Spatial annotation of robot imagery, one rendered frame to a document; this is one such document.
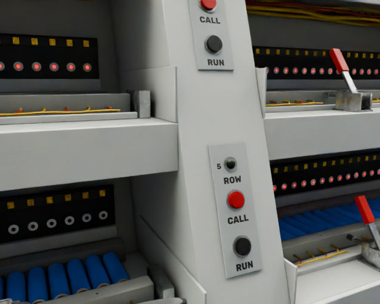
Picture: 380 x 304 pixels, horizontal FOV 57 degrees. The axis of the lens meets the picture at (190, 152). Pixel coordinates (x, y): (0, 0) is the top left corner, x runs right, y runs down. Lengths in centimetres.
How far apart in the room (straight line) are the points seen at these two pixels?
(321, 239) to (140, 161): 27
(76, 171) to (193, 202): 10
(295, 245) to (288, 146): 13
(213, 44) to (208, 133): 9
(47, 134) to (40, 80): 20
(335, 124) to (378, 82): 37
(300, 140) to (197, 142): 13
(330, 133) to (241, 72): 13
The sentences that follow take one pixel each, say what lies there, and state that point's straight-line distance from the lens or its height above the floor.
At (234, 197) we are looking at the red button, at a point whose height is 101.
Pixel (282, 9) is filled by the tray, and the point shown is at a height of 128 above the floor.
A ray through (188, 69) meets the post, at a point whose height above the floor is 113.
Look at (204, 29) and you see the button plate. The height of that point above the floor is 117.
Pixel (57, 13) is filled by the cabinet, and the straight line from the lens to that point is 55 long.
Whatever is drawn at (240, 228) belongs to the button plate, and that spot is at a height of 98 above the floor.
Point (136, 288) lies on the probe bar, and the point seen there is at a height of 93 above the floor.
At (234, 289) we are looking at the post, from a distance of 34.
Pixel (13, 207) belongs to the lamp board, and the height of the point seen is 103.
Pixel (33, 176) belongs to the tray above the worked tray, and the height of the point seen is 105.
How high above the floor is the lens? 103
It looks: 5 degrees up
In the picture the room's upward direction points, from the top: 7 degrees counter-clockwise
